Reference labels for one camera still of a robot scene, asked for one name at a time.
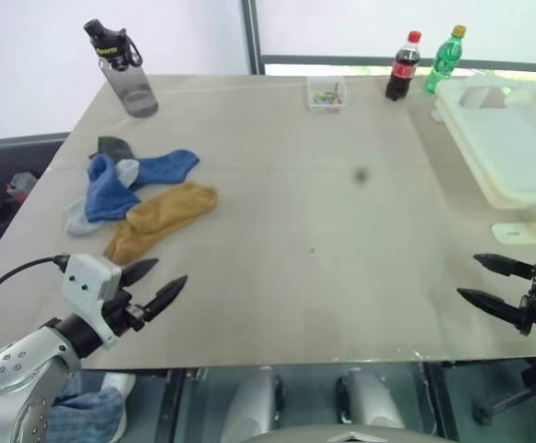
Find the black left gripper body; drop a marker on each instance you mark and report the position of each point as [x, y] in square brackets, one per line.
[122, 314]

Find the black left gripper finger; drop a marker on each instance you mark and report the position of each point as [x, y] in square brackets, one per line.
[166, 295]
[138, 272]

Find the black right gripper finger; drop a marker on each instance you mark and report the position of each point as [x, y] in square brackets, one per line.
[493, 307]
[503, 265]

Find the mustard yellow sock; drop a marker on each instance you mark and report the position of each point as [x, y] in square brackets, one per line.
[129, 244]
[175, 205]

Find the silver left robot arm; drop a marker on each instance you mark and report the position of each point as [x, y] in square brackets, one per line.
[27, 364]

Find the small clear plastic box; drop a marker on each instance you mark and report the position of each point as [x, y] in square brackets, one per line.
[326, 94]

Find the white shoe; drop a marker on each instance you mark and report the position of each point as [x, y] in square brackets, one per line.
[117, 392]

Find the blue sock grey toe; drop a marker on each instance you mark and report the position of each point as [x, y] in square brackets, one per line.
[106, 198]
[166, 166]

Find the black table leg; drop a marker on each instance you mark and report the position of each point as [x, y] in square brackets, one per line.
[440, 406]
[170, 406]

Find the white plastic dish rack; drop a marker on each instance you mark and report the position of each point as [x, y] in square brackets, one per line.
[507, 138]

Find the dark grey sock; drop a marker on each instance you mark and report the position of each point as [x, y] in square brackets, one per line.
[113, 145]

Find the silver left robot leg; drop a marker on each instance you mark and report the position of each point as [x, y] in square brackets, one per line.
[253, 401]

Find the silver robot leg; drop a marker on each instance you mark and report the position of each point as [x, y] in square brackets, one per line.
[253, 401]
[369, 401]

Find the red and grey tool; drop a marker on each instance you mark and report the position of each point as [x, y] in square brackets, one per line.
[20, 184]

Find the silver right robot leg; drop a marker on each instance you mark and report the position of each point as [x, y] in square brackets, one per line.
[369, 401]

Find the dark grey side cabinet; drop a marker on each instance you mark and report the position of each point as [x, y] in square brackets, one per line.
[14, 152]

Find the grey sports water bottle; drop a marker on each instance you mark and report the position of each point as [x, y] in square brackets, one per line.
[131, 83]

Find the grey rounded robot torso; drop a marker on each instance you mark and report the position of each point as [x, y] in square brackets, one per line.
[350, 436]

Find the green soda bottle yellow cap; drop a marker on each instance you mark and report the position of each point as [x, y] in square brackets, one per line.
[443, 60]

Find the cola bottle red cap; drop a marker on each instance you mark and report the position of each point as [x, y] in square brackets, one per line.
[401, 69]

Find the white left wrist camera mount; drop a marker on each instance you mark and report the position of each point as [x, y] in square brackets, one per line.
[87, 281]

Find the grey window frame rail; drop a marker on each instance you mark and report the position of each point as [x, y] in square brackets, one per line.
[341, 60]

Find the grey window frame post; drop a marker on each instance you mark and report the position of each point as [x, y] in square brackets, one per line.
[253, 37]

